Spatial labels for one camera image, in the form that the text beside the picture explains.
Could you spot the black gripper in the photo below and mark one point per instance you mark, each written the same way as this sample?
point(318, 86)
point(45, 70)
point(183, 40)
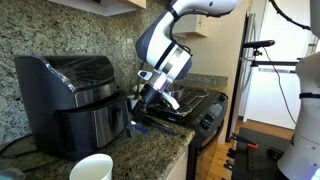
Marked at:
point(150, 96)

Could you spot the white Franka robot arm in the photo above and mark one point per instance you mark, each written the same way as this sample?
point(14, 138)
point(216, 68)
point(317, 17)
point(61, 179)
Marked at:
point(156, 43)

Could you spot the black air fryer body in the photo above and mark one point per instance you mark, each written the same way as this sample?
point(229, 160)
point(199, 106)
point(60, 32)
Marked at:
point(40, 86)

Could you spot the black kitchen tongs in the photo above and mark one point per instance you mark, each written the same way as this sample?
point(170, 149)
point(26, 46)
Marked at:
point(163, 127)

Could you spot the stainless steel pot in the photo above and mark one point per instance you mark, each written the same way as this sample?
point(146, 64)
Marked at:
point(176, 90)

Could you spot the black stove knob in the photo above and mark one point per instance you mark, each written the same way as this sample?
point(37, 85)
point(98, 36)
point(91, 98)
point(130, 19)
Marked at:
point(204, 125)
point(209, 117)

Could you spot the black electric stove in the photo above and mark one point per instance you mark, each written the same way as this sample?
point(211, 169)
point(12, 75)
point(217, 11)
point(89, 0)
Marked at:
point(206, 113)

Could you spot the beige counter base cabinet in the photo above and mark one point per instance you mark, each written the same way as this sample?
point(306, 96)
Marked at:
point(178, 170)

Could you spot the white paper cup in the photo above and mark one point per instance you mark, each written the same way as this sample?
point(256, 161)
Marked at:
point(91, 168)

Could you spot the wooden upper cabinet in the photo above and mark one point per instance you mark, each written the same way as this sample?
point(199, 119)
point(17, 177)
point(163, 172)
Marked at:
point(110, 5)

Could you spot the orange black clamp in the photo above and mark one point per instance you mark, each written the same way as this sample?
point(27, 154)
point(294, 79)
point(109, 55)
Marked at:
point(251, 145)

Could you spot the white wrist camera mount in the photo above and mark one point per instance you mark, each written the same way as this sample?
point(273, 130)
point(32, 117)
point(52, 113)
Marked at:
point(171, 100)

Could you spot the beige wall cabinet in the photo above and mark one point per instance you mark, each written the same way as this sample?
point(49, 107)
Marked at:
point(191, 26)

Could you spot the black camera stand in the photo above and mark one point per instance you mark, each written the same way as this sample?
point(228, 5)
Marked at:
point(238, 83)

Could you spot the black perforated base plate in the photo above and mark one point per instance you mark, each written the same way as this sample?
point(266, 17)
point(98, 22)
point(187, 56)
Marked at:
point(256, 163)

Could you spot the black camera on stand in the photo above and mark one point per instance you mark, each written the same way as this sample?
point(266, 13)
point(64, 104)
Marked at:
point(258, 43)

